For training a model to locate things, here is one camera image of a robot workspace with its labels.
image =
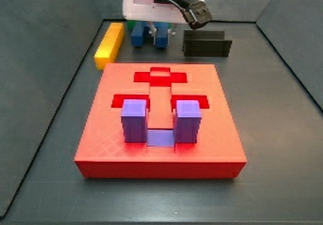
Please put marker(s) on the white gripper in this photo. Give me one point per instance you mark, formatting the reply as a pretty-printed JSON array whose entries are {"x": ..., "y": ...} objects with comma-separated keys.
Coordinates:
[{"x": 146, "y": 10}]

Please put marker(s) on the blue U-shaped block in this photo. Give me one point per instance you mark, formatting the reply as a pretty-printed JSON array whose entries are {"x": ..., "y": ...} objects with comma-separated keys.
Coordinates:
[{"x": 140, "y": 34}]

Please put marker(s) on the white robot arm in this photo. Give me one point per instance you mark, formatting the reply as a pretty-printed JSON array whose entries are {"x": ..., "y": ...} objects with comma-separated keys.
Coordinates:
[{"x": 188, "y": 12}]

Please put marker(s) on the black angled fixture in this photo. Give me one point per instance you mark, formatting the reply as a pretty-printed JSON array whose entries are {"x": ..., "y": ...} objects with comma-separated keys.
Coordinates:
[{"x": 206, "y": 43}]

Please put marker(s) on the green arch block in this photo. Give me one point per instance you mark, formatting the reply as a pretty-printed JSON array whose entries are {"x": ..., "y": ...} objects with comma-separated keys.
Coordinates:
[{"x": 131, "y": 23}]

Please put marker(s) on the yellow long bar block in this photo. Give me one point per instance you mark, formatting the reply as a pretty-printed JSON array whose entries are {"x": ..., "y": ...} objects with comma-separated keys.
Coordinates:
[{"x": 110, "y": 45}]

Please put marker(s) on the purple U-shaped block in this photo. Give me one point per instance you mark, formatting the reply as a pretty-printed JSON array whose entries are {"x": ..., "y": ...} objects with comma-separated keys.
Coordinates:
[{"x": 160, "y": 127}]

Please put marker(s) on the red slotted base block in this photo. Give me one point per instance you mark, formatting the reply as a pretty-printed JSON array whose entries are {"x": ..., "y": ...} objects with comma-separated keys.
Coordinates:
[{"x": 106, "y": 156}]

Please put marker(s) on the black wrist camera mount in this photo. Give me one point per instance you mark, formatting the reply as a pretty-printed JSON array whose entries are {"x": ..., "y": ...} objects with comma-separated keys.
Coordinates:
[{"x": 194, "y": 10}]

